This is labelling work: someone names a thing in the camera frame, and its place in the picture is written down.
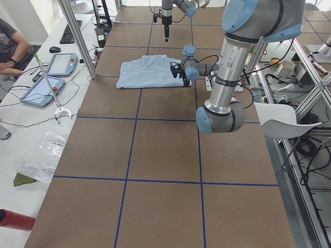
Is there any far blue teach pendant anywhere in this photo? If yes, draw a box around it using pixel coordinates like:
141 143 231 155
46 53 78 77

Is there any seated person in grey shirt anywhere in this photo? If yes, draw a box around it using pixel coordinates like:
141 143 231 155
1 19 35 77

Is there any blue teach pendant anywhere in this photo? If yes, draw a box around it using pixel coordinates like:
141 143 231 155
20 76 65 107
46 53 78 77

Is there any green cloth piece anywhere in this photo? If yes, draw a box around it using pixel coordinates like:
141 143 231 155
13 173 36 187

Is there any black computer mouse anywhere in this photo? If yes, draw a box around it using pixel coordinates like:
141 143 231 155
49 46 61 53

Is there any red cylindrical bottle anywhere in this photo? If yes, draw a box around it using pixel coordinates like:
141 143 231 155
1 209 36 231

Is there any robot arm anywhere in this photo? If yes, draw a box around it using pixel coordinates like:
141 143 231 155
153 0 210 42
180 1 305 133

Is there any near blue teach pendant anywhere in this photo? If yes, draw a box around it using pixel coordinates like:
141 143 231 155
20 76 65 107

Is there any clear plastic bag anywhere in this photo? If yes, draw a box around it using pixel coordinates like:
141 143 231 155
16 130 69 183

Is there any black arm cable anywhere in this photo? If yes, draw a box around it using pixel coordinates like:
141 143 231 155
193 36 300 109

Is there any white camera mast pedestal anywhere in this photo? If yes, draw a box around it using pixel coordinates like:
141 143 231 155
205 74 243 91

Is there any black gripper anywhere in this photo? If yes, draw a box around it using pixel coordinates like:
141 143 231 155
162 10 172 42
182 73 192 87

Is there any black monitor stand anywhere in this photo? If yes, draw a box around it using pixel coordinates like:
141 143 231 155
92 0 114 28

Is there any reacher grabber stick tool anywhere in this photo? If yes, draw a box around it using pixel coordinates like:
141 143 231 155
34 54 72 125

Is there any aluminium frame post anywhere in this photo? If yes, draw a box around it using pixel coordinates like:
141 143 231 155
58 0 97 79

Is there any black computer keyboard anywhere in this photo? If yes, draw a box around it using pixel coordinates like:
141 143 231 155
59 24 75 44

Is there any light blue button-up shirt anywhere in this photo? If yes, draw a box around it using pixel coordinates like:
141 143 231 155
116 55 184 89

